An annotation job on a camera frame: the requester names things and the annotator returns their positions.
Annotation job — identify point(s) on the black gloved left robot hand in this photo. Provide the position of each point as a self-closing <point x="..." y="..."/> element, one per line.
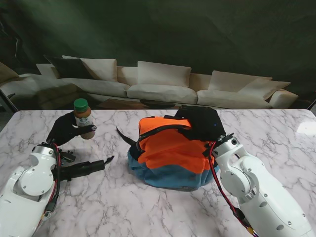
<point x="63" y="128"/>

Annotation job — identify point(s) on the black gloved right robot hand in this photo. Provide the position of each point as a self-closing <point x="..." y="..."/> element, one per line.
<point x="205" y="123"/>

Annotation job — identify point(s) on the brown bottle with green cap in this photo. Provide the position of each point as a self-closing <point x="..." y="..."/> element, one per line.
<point x="84" y="116"/>

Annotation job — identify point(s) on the orange and blue backpack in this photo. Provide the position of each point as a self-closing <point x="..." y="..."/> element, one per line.
<point x="170" y="148"/>

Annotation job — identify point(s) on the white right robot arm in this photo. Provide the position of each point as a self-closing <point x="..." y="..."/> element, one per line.
<point x="259" y="187"/>

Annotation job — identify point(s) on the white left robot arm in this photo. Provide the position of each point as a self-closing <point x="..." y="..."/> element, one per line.
<point x="24" y="185"/>

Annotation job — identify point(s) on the cream sofa cushion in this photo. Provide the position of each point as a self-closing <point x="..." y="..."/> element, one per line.
<point x="266" y="87"/>
<point x="101" y="69"/>
<point x="163" y="74"/>
<point x="232" y="81"/>
<point x="44" y="69"/>

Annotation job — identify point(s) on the cream sofa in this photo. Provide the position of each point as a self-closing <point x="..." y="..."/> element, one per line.
<point x="160" y="92"/>

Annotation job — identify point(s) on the brown coffee table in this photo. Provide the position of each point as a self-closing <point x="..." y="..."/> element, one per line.
<point x="116" y="103"/>

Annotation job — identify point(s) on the dark brown cushion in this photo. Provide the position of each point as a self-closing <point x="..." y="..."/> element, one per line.
<point x="69" y="69"/>

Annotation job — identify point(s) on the black stand leg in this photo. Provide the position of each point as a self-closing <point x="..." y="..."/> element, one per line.
<point x="9" y="100"/>
<point x="312" y="103"/>

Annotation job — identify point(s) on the tan armchair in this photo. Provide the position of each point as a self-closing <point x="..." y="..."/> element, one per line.
<point x="6" y="72"/>

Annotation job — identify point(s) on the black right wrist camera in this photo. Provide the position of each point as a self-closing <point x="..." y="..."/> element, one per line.
<point x="208" y="149"/>

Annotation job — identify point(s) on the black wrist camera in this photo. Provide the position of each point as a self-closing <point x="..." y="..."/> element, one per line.
<point x="68" y="156"/>
<point x="208" y="149"/>

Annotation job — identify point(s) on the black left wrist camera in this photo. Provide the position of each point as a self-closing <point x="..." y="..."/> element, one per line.
<point x="68" y="156"/>

